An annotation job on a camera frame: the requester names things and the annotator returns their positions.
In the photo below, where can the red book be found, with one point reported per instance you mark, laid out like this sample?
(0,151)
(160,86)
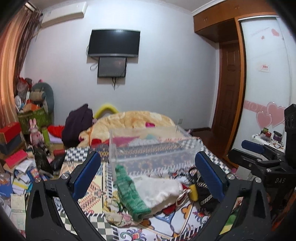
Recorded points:
(16,158)

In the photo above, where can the orange yellow fluffy blanket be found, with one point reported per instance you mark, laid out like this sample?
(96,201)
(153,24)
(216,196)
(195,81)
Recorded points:
(128,119)

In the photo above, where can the green knitted sock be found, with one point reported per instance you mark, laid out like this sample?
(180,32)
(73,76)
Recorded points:
(129,196)

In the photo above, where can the white fluffy cloth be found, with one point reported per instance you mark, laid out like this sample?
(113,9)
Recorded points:
(158,192)

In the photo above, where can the colourful blue pencil case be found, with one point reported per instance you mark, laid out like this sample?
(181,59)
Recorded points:
(33,173)

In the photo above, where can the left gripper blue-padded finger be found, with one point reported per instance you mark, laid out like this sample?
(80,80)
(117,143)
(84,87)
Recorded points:
(253,147)

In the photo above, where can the red cylinder bottle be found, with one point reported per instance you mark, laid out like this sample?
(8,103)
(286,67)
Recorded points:
(59,152)

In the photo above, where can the black wall television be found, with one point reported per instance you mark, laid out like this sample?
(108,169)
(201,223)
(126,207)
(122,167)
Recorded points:
(114,42)

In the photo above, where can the red cushion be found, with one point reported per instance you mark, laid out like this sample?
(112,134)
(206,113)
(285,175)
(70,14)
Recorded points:
(55,131)

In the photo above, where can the white wardrobe with pink hearts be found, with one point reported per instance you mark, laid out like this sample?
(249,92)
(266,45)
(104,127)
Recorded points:
(270,76)

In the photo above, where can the floral yellow silk scarf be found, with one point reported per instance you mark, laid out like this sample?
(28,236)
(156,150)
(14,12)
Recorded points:
(116,214)

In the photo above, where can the dark purple backpack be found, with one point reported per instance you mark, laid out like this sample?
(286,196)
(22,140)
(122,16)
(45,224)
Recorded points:
(78,120)

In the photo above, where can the yellow sponge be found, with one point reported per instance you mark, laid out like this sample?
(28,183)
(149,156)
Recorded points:
(193,194)

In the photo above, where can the brown wooden door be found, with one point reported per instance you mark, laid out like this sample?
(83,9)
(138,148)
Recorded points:
(227,96)

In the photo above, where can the patterned patchwork bedspread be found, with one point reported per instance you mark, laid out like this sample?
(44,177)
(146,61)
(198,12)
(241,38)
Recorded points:
(180,224)

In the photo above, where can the orange striped curtain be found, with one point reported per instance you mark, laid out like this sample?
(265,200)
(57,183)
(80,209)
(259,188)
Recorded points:
(15,41)

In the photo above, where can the grey plush toy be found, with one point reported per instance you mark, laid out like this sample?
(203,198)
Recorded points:
(42,93)

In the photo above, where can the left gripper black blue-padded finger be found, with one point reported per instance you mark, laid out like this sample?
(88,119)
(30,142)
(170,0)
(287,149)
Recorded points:
(253,221)
(43,221)

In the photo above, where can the pink bunny toy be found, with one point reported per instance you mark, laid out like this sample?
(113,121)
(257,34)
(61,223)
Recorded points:
(36,137)

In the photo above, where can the clear plastic storage box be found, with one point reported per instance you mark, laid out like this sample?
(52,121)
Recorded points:
(153,150)

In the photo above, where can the white wall air conditioner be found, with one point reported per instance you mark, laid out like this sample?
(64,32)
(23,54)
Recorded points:
(64,14)

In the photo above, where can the small dark wall monitor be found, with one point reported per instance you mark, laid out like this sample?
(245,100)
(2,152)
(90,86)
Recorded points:
(112,67)

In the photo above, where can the red box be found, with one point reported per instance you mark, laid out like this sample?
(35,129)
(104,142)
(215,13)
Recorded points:
(9,132)

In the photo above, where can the yellow curved pillow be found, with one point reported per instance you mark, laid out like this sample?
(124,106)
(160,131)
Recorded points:
(105,108)

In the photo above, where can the green cardboard box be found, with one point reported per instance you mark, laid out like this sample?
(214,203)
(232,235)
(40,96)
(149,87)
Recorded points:
(42,119)

